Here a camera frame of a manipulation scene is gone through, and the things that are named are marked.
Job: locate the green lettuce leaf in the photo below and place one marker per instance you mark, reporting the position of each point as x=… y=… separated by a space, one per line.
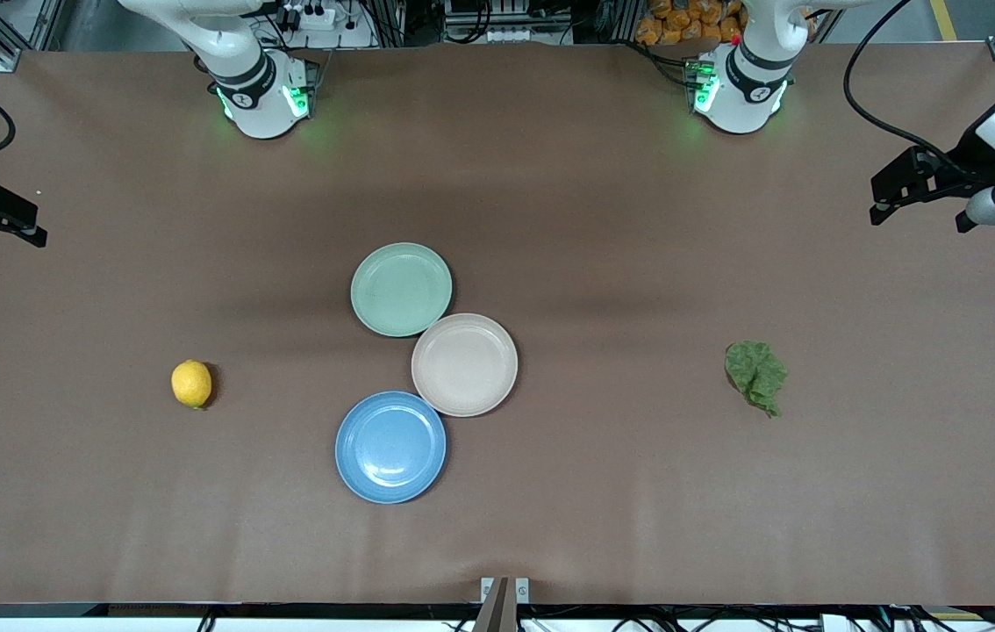
x=756 y=373

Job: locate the yellow lemon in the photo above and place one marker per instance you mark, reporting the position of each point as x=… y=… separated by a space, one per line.
x=191 y=384

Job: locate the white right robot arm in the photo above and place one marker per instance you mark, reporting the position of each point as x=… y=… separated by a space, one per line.
x=252 y=96

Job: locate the bag of oranges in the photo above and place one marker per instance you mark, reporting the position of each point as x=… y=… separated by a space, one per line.
x=682 y=22

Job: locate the white power strip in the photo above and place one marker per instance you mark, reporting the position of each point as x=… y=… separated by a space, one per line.
x=313 y=13

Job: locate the green plate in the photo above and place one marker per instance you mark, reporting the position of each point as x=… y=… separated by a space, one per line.
x=401 y=290

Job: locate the blue plate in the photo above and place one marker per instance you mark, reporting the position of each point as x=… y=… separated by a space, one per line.
x=390 y=448

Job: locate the beige plate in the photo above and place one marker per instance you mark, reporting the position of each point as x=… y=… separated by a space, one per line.
x=464 y=364

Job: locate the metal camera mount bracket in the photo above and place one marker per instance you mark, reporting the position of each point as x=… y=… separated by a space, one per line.
x=504 y=601

